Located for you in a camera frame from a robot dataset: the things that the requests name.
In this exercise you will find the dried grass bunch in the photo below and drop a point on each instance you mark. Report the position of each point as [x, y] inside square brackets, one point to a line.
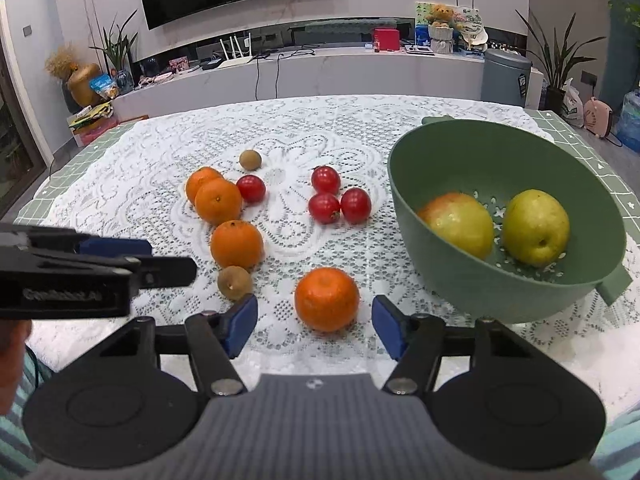
[62, 60]

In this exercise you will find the golden vase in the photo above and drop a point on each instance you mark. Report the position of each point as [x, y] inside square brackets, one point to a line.
[82, 87]

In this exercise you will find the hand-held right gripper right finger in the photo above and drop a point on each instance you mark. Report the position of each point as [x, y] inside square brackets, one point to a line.
[387, 327]

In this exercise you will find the white lace tablecloth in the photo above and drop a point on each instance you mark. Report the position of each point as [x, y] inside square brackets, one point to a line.
[300, 135]

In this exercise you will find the pink heater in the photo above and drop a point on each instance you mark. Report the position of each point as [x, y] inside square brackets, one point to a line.
[599, 117]

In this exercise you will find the red tomato with stem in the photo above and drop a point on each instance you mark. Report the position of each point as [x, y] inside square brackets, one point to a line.
[326, 179]

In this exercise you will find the yellow pear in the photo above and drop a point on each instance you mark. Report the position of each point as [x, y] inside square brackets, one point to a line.
[536, 227]

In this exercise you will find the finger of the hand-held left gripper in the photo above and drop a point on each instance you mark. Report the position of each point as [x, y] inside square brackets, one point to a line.
[115, 247]
[165, 271]

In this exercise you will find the potted long-leaf plant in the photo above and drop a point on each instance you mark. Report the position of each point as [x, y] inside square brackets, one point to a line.
[555, 60]

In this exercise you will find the person's left forearm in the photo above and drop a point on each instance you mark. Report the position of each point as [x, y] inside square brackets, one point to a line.
[12, 360]

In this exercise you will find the large orange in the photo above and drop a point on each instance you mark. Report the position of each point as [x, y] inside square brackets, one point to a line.
[326, 300]

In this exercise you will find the red yellow apple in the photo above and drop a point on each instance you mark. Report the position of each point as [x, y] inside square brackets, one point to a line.
[457, 225]

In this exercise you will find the red box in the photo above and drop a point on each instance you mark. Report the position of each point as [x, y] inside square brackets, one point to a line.
[386, 40]

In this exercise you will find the green plant in vase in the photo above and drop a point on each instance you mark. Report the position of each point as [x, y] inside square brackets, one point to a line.
[117, 45]

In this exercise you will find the green tablecloth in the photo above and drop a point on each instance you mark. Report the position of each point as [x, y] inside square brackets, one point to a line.
[55, 180]

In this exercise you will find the white plastic bag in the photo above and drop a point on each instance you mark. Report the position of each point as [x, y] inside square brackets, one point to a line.
[572, 105]

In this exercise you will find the green colander bowl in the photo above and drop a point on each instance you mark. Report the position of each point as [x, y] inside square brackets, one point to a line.
[450, 160]

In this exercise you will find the pink storage box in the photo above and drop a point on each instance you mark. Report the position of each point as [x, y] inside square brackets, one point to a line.
[92, 127]

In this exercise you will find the pink photo frame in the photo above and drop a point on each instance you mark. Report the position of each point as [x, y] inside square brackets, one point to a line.
[178, 64]

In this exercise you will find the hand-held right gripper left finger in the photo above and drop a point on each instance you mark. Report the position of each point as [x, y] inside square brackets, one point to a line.
[242, 322]

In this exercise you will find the blue snack bag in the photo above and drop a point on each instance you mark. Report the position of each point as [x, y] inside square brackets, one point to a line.
[104, 86]

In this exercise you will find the white tv console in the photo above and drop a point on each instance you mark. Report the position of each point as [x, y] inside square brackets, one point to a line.
[350, 75]

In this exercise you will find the white router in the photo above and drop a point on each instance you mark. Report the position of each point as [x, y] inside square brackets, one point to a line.
[235, 59]

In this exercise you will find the grey trash bin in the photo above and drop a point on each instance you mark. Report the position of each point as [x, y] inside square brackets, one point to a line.
[505, 80]

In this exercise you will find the white basket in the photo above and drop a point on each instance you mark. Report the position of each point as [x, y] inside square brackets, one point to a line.
[441, 40]

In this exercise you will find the brown kiwi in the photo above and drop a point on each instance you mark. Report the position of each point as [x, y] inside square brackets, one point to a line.
[234, 283]
[250, 160]

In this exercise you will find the blue water bottle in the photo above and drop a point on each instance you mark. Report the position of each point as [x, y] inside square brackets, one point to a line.
[630, 120]

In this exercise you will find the teddy bear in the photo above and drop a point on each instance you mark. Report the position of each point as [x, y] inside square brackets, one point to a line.
[442, 15]

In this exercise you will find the striped teal clothing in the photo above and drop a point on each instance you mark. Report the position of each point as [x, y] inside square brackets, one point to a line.
[15, 450]

